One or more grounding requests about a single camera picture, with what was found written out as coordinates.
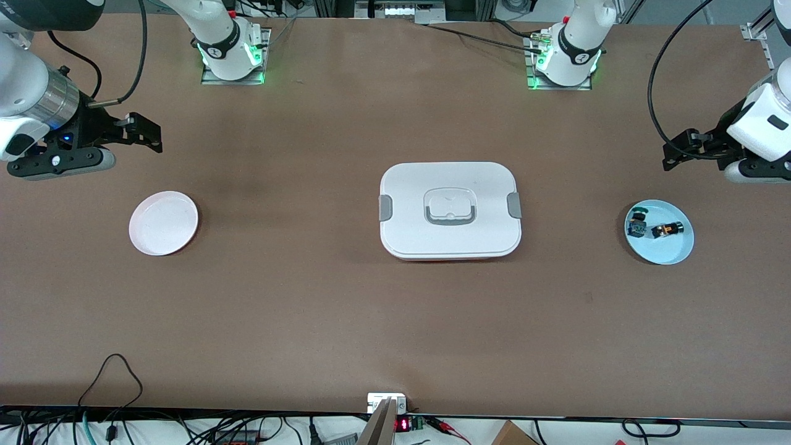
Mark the light blue round plate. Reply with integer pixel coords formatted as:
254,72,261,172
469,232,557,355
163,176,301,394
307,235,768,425
624,199,695,265

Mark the lit equipment rack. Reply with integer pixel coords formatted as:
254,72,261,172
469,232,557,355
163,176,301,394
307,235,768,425
355,0,447,25

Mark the white lidded container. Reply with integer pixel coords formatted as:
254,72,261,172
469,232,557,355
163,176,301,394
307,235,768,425
378,162,523,260

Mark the cardboard box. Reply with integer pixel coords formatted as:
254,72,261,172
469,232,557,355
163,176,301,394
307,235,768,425
491,420,538,445

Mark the small white box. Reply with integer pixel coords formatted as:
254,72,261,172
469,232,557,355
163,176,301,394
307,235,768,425
367,393,407,413

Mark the grey angled beam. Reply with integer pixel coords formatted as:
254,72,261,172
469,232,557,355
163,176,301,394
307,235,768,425
355,399,397,445

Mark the aluminium frame profile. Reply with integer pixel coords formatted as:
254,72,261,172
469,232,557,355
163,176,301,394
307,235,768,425
740,0,791,70

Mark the black coiled cable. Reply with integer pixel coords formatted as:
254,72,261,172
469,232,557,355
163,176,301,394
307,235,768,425
621,418,682,441

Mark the black cable behind table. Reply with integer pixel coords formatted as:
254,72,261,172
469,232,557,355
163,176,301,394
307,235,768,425
420,22,546,51

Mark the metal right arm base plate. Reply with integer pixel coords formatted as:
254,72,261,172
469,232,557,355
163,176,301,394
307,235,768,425
201,28,271,85

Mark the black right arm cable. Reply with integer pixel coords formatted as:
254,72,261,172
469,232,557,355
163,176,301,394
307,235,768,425
48,0,150,109

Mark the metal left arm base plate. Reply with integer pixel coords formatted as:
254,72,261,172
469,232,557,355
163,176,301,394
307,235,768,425
525,31,609,91

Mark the black looped cable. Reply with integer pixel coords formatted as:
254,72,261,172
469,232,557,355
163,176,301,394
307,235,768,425
77,354,144,422

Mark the white round plate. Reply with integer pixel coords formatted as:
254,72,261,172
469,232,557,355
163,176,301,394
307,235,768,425
129,190,200,256

